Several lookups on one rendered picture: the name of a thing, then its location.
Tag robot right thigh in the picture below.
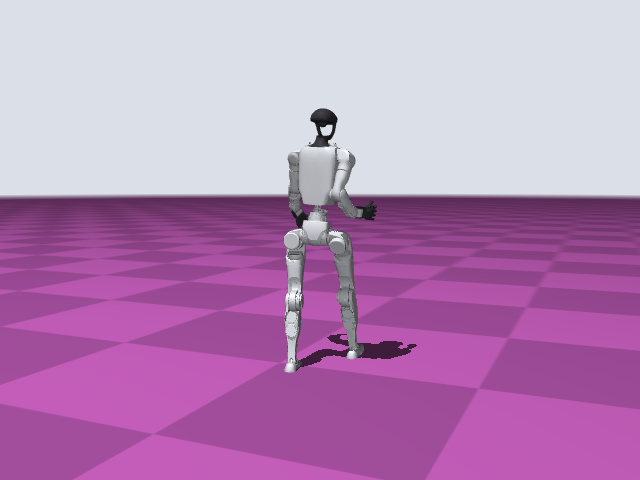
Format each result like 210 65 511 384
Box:
327 229 355 306

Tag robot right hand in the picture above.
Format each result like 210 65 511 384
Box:
356 200 377 221

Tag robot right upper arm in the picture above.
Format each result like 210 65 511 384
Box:
329 149 356 202

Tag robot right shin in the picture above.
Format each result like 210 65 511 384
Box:
341 289 358 351

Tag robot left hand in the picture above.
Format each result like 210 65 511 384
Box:
291 208 308 229

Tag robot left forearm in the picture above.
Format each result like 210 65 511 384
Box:
288 183 303 217

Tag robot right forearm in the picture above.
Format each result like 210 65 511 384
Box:
337 189 363 219

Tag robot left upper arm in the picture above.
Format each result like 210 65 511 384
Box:
288 148 301 194

